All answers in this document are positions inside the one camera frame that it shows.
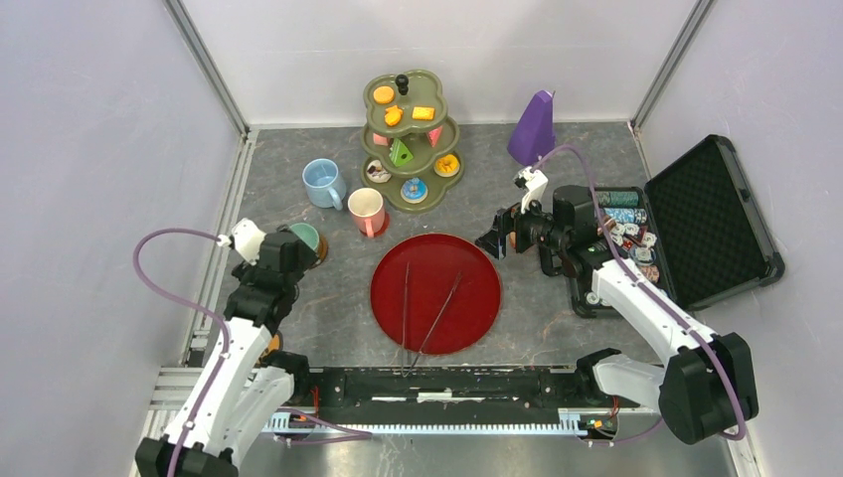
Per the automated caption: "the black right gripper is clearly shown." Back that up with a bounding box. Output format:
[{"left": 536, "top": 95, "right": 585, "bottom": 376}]
[{"left": 474, "top": 189, "right": 569, "bottom": 260}]

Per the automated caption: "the mint green cup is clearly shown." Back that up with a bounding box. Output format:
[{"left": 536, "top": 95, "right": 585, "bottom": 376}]
[{"left": 289, "top": 223, "right": 321, "bottom": 254}]

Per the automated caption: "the brown round coaster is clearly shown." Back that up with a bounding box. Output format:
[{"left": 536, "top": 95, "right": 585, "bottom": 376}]
[{"left": 312, "top": 236, "right": 329, "bottom": 268}]

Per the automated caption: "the orange round coaster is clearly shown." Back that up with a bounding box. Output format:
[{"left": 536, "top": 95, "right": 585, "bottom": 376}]
[{"left": 258, "top": 332, "right": 283, "bottom": 363}]

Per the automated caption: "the light blue mug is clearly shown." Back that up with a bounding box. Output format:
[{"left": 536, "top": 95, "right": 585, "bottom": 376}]
[{"left": 301, "top": 158, "right": 347, "bottom": 211}]

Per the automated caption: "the blue frosted donut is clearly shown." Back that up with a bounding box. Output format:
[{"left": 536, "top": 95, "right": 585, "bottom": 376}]
[{"left": 400, "top": 177, "right": 428, "bottom": 204}]

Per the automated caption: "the pink mug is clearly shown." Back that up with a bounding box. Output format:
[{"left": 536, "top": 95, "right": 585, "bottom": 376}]
[{"left": 347, "top": 188, "right": 386, "bottom": 239}]

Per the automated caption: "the pink strawberry cake slice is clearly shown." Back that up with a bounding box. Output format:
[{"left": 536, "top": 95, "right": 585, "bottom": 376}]
[{"left": 425, "top": 126, "right": 443, "bottom": 147}]

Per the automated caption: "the chocolate white tart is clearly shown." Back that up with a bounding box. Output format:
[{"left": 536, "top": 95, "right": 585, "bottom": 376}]
[{"left": 364, "top": 159, "right": 392, "bottom": 184}]

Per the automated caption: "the green cake slice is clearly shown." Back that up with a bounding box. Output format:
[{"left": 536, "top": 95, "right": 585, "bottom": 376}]
[{"left": 389, "top": 138, "right": 415, "bottom": 167}]

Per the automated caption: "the square orange cracker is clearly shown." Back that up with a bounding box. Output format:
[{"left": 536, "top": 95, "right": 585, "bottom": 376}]
[{"left": 412, "top": 106, "right": 436, "bottom": 121}]

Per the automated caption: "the orange fish-shaped cookie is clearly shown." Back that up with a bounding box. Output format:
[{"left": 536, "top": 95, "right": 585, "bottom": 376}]
[{"left": 384, "top": 104, "right": 404, "bottom": 127}]

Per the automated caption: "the round orange cookie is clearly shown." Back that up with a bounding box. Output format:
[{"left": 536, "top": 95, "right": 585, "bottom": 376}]
[{"left": 372, "top": 85, "right": 397, "bottom": 105}]

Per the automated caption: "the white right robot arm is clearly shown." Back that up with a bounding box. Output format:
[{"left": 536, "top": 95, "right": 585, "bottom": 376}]
[{"left": 475, "top": 186, "right": 759, "bottom": 444}]

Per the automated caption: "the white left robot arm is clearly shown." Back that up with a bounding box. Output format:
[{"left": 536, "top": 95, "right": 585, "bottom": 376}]
[{"left": 132, "top": 220, "right": 318, "bottom": 476}]

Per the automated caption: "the round red tray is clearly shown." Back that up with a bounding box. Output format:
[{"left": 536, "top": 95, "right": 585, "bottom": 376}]
[{"left": 369, "top": 233, "right": 503, "bottom": 356}]

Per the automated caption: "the purple cone-shaped container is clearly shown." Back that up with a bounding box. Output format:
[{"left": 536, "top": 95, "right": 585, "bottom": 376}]
[{"left": 507, "top": 89, "right": 556, "bottom": 166}]

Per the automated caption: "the green three-tier stand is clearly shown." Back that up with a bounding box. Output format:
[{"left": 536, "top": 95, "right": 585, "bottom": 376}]
[{"left": 360, "top": 70, "right": 464, "bottom": 214}]

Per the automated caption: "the black poker chip case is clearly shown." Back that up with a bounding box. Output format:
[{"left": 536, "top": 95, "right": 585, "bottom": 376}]
[{"left": 595, "top": 135, "right": 785, "bottom": 311}]

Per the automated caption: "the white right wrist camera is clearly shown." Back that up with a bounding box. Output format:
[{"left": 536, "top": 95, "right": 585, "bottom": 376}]
[{"left": 514, "top": 166, "right": 549, "bottom": 214}]

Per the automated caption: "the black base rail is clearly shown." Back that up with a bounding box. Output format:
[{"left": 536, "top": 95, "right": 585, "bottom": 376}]
[{"left": 286, "top": 366, "right": 631, "bottom": 425}]

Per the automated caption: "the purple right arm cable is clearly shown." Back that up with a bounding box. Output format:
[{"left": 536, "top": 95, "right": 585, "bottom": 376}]
[{"left": 530, "top": 143, "right": 749, "bottom": 445}]

